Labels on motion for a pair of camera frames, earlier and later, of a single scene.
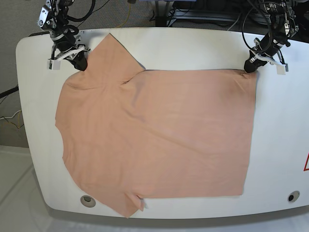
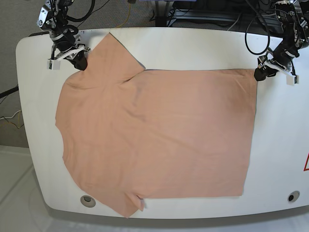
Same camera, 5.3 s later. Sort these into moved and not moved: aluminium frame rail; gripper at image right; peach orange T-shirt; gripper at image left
Moved: gripper at image right
Not moved: aluminium frame rail; gripper at image left; peach orange T-shirt
